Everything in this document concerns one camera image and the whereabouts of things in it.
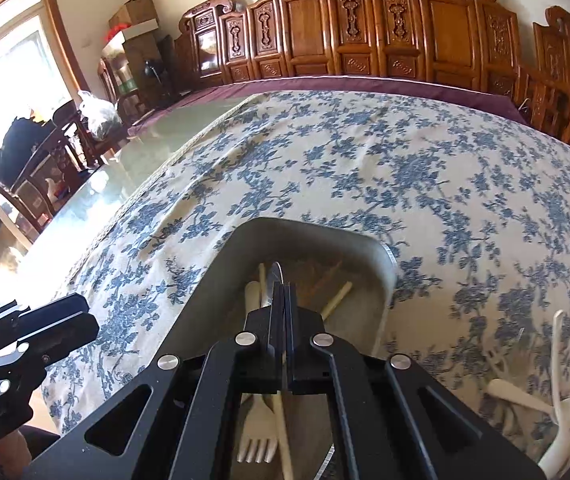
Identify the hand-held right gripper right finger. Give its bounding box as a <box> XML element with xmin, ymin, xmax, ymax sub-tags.
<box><xmin>285</xmin><ymin>284</ymin><xmax>548</xmax><ymax>480</ymax></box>

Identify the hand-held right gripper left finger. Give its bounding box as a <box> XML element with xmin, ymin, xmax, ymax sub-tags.
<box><xmin>25</xmin><ymin>282</ymin><xmax>286</xmax><ymax>480</ymax></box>

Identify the grey metal tray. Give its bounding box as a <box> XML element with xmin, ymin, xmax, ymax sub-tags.
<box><xmin>157</xmin><ymin>217</ymin><xmax>398</xmax><ymax>480</ymax></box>

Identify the beige fork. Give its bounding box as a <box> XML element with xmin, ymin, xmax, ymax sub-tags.
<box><xmin>236</xmin><ymin>280</ymin><xmax>280</xmax><ymax>465</ymax></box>

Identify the person's left hand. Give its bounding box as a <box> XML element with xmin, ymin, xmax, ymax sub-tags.
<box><xmin>0</xmin><ymin>430</ymin><xmax>32</xmax><ymax>476</ymax></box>

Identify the wooden dining chair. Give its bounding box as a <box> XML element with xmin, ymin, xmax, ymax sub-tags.
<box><xmin>0</xmin><ymin>100</ymin><xmax>96</xmax><ymax>234</ymax></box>

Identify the black clothes pile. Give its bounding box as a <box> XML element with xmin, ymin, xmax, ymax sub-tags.
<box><xmin>0</xmin><ymin>114</ymin><xmax>58</xmax><ymax>187</ymax></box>

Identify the blue floral tablecloth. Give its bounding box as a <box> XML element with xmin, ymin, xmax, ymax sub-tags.
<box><xmin>45</xmin><ymin>90</ymin><xmax>570</xmax><ymax>480</ymax></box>

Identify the white plastic bag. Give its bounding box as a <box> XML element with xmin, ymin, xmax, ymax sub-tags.
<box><xmin>77</xmin><ymin>89</ymin><xmax>124</xmax><ymax>142</ymax></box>

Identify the black desk lamp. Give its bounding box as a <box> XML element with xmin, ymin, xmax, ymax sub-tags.
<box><xmin>142</xmin><ymin>57</ymin><xmax>174</xmax><ymax>107</ymax></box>

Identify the purple sofa cushion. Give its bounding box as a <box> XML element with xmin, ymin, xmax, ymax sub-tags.
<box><xmin>127</xmin><ymin>74</ymin><xmax>532</xmax><ymax>137</ymax></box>

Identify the white flat box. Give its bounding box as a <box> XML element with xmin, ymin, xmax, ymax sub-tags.
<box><xmin>100</xmin><ymin>18</ymin><xmax>161</xmax><ymax>57</ymax></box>

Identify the carved wooden sofa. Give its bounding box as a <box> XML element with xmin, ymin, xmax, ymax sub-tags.
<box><xmin>172</xmin><ymin>0</ymin><xmax>534</xmax><ymax>112</ymax></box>

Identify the brown cardboard box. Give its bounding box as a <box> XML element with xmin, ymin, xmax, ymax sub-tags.
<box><xmin>108</xmin><ymin>0</ymin><xmax>158</xmax><ymax>29</ymax></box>

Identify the wooden door frame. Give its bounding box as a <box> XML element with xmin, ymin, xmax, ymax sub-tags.
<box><xmin>0</xmin><ymin>0</ymin><xmax>94</xmax><ymax>112</ymax></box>

